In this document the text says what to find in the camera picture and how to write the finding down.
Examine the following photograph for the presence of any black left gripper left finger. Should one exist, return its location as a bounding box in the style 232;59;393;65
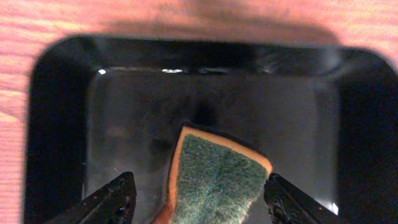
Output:
46;172;137;224

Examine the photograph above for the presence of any green yellow sponge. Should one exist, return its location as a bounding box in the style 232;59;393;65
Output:
154;126;272;224

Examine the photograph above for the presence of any black rectangular tray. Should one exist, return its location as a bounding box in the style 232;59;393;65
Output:
23;35;397;223

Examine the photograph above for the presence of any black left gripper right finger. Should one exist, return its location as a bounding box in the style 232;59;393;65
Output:
264;173;345;224

